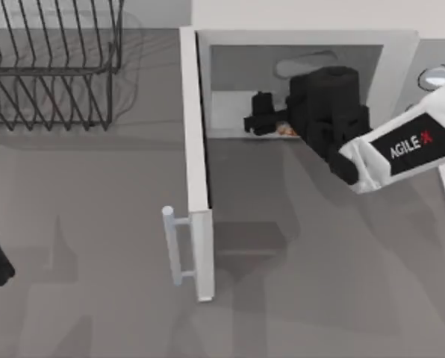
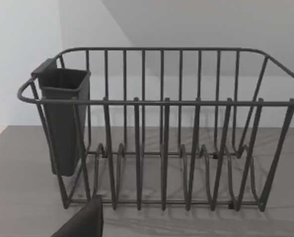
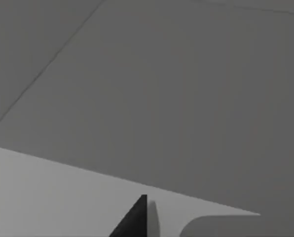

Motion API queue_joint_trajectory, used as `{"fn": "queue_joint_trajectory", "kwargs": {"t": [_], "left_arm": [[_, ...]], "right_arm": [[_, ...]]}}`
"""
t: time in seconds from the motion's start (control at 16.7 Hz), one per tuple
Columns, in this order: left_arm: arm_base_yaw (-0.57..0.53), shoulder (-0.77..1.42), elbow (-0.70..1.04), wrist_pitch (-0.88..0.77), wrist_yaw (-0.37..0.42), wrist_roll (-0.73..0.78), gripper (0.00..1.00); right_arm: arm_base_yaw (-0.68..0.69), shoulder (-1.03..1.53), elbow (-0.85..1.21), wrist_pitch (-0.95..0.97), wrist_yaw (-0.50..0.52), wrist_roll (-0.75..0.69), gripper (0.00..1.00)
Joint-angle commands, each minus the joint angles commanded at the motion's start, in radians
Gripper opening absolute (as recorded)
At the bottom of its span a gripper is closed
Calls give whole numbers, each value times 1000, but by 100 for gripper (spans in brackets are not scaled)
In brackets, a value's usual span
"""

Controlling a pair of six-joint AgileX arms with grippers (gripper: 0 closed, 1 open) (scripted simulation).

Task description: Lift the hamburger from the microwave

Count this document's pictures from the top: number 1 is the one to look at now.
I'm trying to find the white microwave door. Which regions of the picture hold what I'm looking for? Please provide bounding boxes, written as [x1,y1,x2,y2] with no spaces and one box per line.
[178,26,217,304]

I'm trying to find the pale microwave oven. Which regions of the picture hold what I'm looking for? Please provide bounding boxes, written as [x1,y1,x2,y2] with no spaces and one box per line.
[191,0,445,240]

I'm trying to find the round microwave knob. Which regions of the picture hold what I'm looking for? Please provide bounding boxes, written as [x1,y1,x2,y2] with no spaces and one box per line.
[417,63,445,92]

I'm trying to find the pale door handle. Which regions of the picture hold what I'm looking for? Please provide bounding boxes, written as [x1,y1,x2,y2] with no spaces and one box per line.
[161,205,192,288]

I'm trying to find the black wire dish rack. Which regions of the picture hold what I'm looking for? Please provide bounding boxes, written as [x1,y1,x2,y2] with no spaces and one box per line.
[0,0,126,132]

